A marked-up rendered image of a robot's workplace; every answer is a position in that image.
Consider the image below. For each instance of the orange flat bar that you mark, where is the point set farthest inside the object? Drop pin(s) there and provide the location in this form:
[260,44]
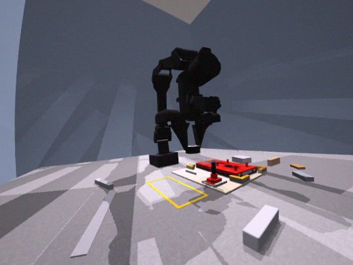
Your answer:
[297,166]

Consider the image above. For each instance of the tan rectangular block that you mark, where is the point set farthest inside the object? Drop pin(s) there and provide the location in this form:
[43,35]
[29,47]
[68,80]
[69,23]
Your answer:
[273,161]

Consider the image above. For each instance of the white rectangular block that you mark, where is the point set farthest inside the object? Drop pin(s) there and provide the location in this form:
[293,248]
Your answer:
[259,229]

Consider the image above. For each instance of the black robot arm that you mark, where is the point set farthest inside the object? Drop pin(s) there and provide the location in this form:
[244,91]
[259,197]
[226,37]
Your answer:
[200,67]

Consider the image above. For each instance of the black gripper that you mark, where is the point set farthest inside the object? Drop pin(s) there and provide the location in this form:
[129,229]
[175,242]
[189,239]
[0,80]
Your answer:
[179,120]

